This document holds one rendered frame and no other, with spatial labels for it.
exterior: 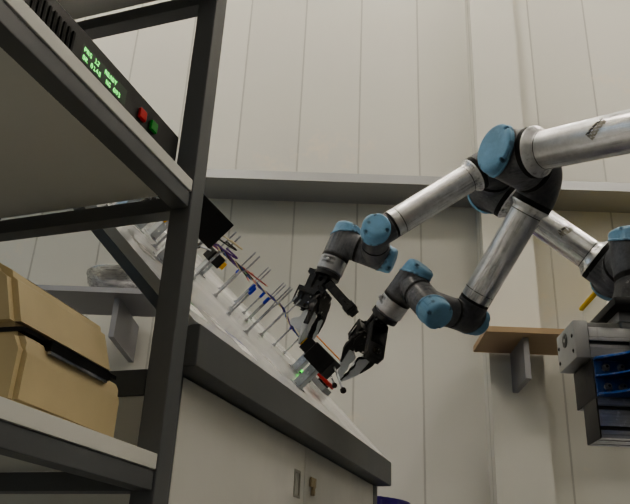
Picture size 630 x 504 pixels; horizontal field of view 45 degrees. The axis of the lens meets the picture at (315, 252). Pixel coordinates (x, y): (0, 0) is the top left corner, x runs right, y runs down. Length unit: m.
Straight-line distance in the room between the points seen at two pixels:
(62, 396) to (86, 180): 0.37
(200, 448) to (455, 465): 3.24
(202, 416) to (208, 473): 0.09
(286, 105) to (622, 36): 2.45
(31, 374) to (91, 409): 0.12
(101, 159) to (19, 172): 0.14
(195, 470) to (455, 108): 4.35
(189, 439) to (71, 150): 0.46
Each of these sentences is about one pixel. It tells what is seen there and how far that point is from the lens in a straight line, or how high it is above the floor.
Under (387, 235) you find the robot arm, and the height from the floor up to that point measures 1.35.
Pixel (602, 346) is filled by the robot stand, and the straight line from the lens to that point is 1.85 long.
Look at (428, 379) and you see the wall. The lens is 4.45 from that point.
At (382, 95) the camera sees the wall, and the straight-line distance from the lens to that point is 5.31.
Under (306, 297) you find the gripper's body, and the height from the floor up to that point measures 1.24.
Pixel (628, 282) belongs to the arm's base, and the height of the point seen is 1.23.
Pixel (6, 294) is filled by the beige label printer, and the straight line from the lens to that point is 0.90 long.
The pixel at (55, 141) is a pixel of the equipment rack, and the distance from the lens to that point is 1.08.
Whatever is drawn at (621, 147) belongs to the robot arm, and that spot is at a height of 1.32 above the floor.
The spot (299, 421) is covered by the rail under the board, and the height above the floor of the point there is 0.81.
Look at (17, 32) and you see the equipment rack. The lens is 0.88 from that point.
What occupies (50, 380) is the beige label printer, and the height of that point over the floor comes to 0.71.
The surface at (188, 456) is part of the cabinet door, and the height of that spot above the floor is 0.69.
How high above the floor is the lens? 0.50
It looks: 25 degrees up
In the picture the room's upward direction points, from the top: 3 degrees clockwise
